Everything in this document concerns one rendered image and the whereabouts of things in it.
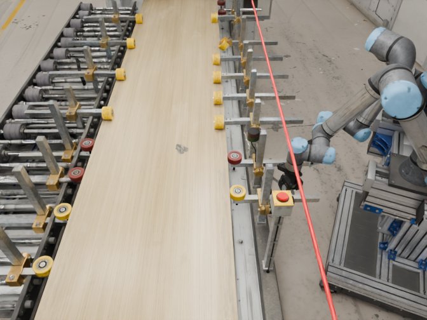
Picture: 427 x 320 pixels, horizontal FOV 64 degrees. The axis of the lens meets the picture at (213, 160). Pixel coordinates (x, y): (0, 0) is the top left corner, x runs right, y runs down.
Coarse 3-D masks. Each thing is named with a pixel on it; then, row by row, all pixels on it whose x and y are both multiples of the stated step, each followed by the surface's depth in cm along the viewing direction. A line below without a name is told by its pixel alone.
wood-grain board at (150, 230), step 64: (192, 0) 350; (128, 64) 258; (192, 64) 258; (128, 128) 204; (192, 128) 204; (128, 192) 169; (192, 192) 169; (64, 256) 145; (128, 256) 145; (192, 256) 144
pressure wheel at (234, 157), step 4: (232, 152) 188; (236, 152) 188; (228, 156) 186; (232, 156) 187; (236, 156) 187; (240, 156) 186; (228, 160) 187; (232, 160) 184; (236, 160) 184; (240, 160) 186
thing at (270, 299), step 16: (240, 80) 279; (240, 112) 249; (256, 192) 195; (256, 208) 187; (256, 224) 180; (256, 240) 173; (256, 256) 171; (272, 272) 160; (272, 288) 155; (272, 304) 150
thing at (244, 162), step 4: (244, 160) 191; (248, 160) 191; (252, 160) 191; (264, 160) 191; (268, 160) 191; (272, 160) 191; (276, 160) 191; (280, 160) 191; (284, 160) 191; (232, 164) 190; (236, 164) 190; (240, 164) 190; (244, 164) 190; (248, 164) 190; (252, 164) 190; (264, 164) 190; (276, 164) 190; (304, 164) 191; (308, 164) 191
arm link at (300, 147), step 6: (294, 138) 145; (300, 138) 145; (294, 144) 143; (300, 144) 143; (306, 144) 143; (288, 150) 147; (294, 150) 144; (300, 150) 143; (306, 150) 144; (288, 156) 148; (294, 156) 146; (300, 156) 145; (306, 156) 144; (288, 162) 150; (300, 162) 148
